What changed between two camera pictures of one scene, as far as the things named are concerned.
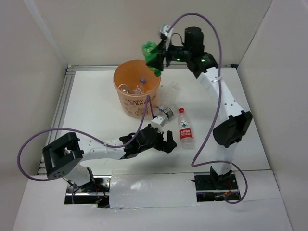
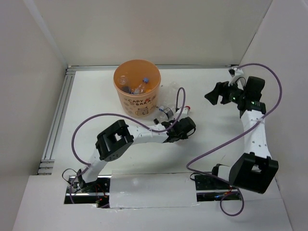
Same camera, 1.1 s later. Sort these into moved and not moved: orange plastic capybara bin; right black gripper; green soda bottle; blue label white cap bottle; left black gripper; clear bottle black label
Moved: left black gripper; green soda bottle; right black gripper; blue label white cap bottle
Not moved: clear bottle black label; orange plastic capybara bin
